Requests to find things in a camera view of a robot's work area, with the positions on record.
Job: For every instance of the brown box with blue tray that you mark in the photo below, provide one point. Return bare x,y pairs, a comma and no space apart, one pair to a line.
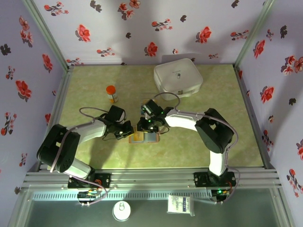
151,138

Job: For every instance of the yellow blue credit card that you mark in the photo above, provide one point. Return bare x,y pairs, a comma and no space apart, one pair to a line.
136,136

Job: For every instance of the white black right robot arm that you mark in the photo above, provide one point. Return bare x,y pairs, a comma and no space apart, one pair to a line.
182,119

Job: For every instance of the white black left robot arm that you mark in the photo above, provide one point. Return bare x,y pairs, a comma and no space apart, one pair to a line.
92,132

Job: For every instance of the orange cap pill bottle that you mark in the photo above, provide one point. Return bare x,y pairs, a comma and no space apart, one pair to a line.
111,92

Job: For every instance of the translucent white storage case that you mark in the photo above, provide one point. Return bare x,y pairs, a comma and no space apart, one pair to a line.
180,75

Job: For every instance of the white pull tab can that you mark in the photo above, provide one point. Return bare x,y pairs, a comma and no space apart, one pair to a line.
121,211

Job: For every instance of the white tissue packet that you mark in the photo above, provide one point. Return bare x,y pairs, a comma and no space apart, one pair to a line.
181,205

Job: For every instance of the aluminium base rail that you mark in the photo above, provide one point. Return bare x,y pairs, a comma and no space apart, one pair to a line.
151,177

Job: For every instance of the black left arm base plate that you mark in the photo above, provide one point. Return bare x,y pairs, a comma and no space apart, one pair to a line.
104,179

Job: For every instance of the aluminium side rail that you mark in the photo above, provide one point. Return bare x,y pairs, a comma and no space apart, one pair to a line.
62,94
252,118

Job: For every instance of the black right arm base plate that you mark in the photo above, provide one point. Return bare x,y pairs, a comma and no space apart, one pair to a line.
201,178

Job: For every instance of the aluminium corner post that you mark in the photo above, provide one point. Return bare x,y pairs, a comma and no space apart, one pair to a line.
253,35
49,35

